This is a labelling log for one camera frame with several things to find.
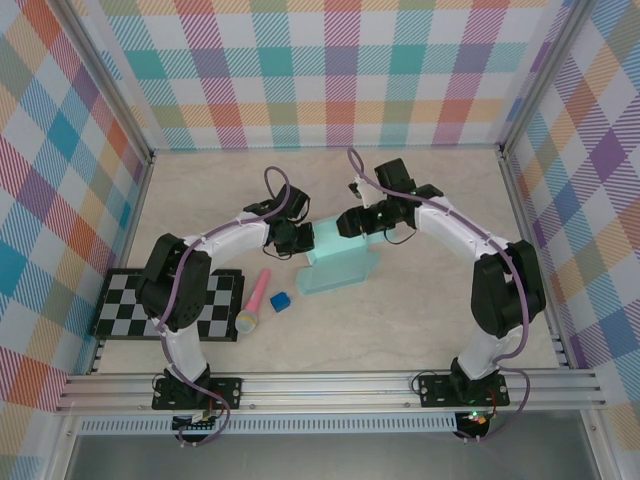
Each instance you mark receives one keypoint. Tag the light blue paper box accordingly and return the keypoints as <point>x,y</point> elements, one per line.
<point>335,277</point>

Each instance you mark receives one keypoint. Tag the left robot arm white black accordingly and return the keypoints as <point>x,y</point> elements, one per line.
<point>155,280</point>

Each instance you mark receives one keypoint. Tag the blue toy block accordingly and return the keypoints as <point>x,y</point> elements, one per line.
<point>281,302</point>

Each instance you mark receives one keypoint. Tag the pink toy microphone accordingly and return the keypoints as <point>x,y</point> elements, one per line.
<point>255,300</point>

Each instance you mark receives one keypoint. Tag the black grey checkerboard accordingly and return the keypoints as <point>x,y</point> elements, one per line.
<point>120,310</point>

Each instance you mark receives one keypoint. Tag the small black controller board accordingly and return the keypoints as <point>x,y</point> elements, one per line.
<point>475,420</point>
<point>195,425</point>

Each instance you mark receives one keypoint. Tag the grey metal panel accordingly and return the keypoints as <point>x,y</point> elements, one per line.
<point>325,457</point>

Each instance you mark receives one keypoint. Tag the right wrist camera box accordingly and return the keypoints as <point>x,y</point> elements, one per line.
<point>364,192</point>

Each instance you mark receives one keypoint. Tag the aluminium side rail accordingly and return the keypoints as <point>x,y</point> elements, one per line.
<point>131,235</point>
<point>516,200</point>

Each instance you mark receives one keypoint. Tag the aluminium mounting rail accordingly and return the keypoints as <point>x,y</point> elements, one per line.
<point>325,392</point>

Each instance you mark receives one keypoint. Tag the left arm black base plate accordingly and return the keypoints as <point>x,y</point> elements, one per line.
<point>230,392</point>

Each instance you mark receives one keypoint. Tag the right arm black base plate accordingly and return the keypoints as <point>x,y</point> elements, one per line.
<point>432,392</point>

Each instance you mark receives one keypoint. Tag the aluminium frame post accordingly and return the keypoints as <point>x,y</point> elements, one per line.
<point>541,75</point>
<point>105,75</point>

